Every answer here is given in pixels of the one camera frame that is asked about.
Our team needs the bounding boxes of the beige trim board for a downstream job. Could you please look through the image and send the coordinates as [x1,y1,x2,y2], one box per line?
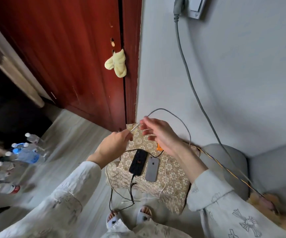
[0,11,45,108]

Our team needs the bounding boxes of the dark furniture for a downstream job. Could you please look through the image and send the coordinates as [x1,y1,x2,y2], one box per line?
[0,32,53,149]

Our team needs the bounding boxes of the person's right hand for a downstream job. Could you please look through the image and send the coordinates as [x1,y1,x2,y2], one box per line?
[140,116,186,157]

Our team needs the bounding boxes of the person's left forearm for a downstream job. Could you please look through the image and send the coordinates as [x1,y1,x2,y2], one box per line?
[0,160,102,238]

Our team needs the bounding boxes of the thin black cable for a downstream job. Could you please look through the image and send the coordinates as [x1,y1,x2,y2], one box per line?
[105,149,165,213]

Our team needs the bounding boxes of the orange braided cable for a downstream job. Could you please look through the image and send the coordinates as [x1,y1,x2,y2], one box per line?
[197,147,266,197]

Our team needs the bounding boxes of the yellow cloth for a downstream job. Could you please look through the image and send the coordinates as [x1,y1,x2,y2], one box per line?
[104,49,128,78]

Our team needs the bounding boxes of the grey power plug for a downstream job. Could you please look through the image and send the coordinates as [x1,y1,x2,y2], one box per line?
[173,0,189,17]

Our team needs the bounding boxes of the cluster of plastic bottles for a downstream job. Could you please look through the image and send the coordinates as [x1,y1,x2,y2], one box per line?
[0,133,50,195]

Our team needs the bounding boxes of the person's right forearm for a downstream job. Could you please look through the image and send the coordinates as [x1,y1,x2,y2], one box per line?
[180,146,286,238]

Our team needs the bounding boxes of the white patterned garment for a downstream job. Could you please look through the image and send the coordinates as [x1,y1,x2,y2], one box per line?
[105,219,191,238]

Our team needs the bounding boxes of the white wall socket plate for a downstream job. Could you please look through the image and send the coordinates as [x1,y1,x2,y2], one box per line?
[187,0,209,20]

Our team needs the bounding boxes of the thick grey power cable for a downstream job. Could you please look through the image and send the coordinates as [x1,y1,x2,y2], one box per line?
[173,15,258,190]

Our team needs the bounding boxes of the grey sofa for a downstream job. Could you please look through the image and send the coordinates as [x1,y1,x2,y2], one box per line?
[199,140,286,222]

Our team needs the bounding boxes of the grey slipper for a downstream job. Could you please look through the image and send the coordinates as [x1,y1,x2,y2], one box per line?
[106,210,124,229]
[136,205,153,224]

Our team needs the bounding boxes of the red wooden door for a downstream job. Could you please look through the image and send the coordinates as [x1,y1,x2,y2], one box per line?
[0,0,127,132]

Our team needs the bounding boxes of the black smartphone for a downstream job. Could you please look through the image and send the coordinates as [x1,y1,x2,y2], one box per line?
[129,149,149,176]

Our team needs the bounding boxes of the thin white cable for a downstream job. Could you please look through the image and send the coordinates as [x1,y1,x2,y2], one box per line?
[121,156,170,205]

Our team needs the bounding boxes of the beige patterned covered stool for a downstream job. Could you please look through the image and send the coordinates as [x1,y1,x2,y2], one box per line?
[105,123,201,215]

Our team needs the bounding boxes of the red wooden door frame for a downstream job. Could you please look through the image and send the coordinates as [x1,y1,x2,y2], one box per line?
[121,0,143,125]

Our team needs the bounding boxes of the thin grey charging cable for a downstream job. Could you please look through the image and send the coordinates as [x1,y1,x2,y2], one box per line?
[130,108,192,147]

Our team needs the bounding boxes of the silver grey smartphone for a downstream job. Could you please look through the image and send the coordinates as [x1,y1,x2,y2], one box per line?
[145,157,160,183]

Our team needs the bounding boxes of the tan fluffy cushion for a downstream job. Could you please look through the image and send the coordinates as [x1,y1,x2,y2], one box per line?
[246,193,283,222]

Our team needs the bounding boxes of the person's left hand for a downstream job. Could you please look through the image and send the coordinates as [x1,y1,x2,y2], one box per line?
[86,129,134,163]

